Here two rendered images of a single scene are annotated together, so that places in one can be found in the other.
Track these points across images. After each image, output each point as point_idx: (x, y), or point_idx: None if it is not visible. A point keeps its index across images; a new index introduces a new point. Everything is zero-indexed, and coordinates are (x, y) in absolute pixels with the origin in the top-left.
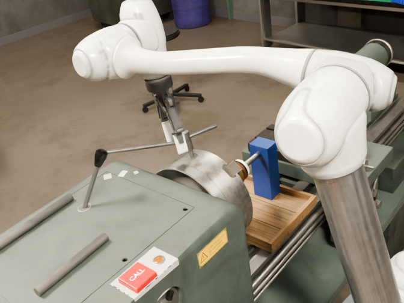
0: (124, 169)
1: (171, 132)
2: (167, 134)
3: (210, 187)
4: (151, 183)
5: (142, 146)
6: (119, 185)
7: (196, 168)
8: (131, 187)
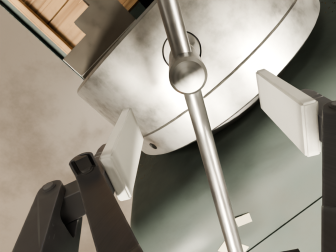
0: (212, 247)
1: (129, 135)
2: (137, 152)
3: (310, 13)
4: (316, 181)
5: (240, 244)
6: (283, 249)
7: (255, 45)
8: (309, 223)
